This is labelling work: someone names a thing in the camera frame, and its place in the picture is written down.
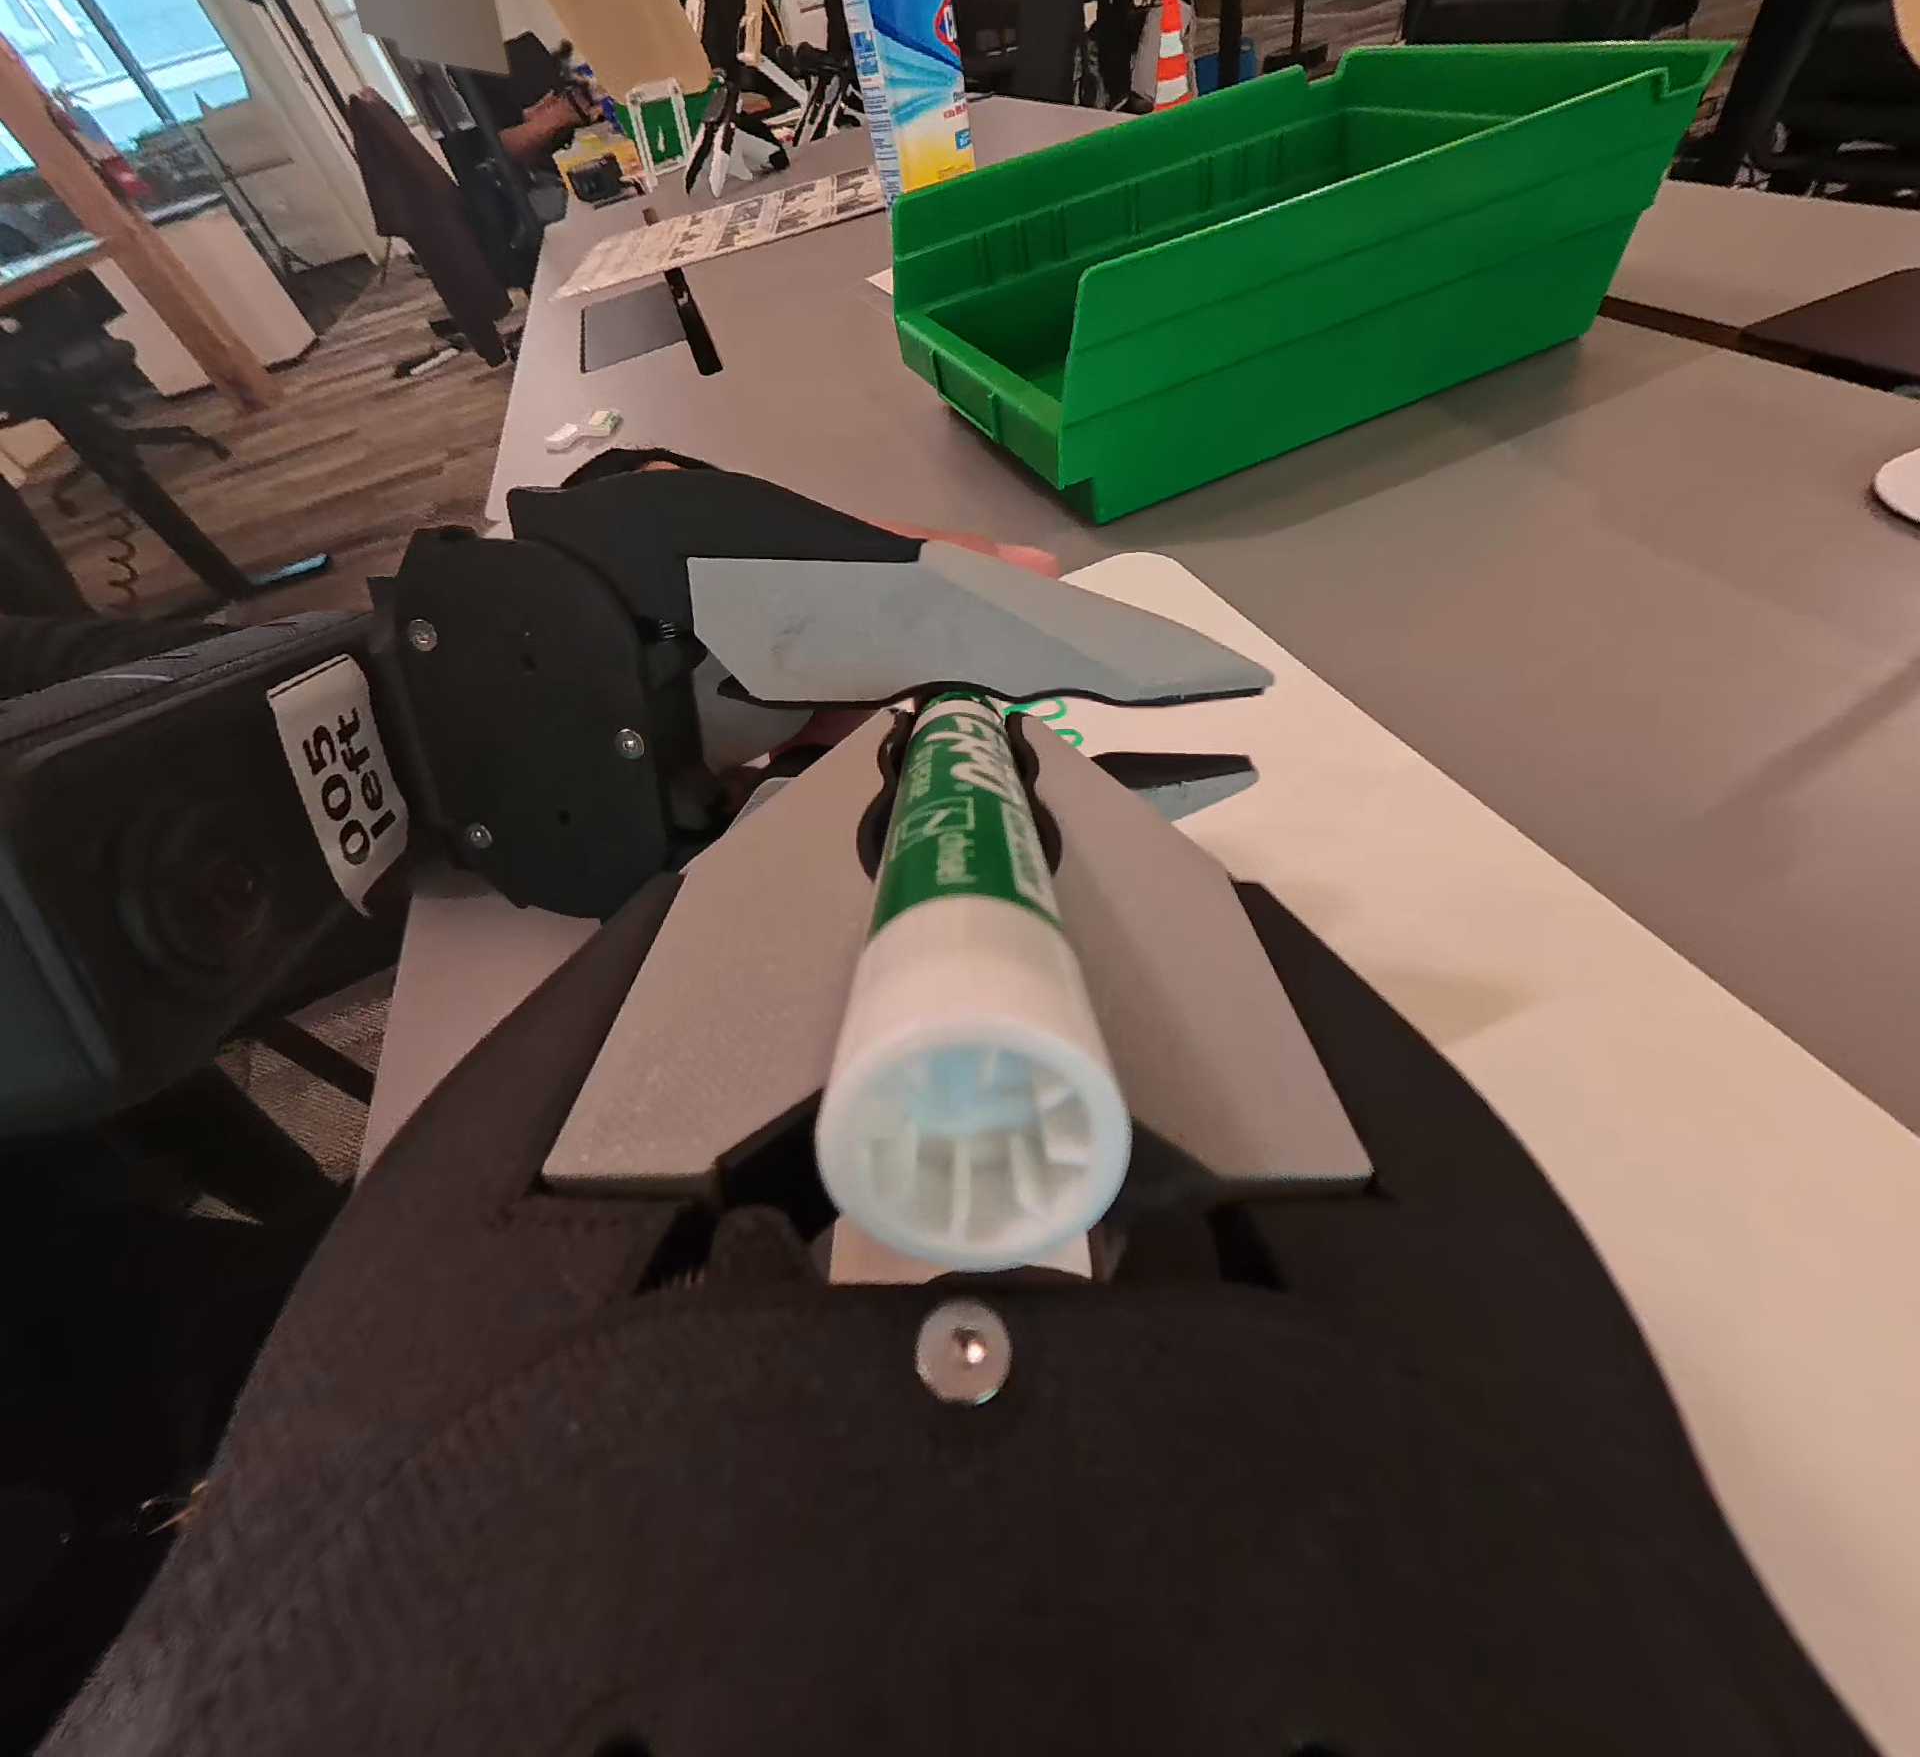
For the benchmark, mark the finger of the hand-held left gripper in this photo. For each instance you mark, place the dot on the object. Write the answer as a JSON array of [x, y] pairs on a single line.
[[1200, 780], [960, 631]]

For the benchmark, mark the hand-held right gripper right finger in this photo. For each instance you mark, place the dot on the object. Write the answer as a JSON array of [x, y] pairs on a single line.
[[1214, 1021]]

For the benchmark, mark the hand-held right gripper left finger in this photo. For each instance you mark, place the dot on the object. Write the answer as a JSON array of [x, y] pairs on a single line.
[[704, 1021]]

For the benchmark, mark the green dry erase marker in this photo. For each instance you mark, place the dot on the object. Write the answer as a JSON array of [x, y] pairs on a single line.
[[960, 976]]

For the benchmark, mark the white whiteboard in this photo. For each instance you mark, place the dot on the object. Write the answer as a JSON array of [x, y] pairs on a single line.
[[1500, 888]]

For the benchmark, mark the person's left hand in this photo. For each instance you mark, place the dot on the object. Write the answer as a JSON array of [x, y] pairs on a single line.
[[991, 550]]

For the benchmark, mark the small white green object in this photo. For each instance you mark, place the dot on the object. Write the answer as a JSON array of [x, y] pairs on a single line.
[[580, 428]]

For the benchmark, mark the green plastic bin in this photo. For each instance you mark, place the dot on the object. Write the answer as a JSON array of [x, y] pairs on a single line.
[[1275, 332]]

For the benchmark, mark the printed tag paper sheet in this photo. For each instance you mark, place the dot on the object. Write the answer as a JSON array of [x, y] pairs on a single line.
[[721, 231]]

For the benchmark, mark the dark jacket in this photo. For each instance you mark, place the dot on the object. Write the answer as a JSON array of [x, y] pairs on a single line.
[[428, 226]]

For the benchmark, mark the white blue wipes canister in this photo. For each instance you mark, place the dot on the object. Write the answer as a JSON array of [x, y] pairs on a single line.
[[908, 62]]

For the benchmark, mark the orange traffic cone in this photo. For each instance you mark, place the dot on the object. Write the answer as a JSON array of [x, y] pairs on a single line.
[[1171, 46]]

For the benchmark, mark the beige board on green stand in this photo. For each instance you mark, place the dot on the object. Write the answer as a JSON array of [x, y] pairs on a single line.
[[615, 3]]

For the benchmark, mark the beige board on white stand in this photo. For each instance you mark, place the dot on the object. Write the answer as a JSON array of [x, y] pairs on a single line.
[[1902, 485]]

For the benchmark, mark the wooden post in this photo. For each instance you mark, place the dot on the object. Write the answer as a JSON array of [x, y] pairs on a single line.
[[135, 226]]

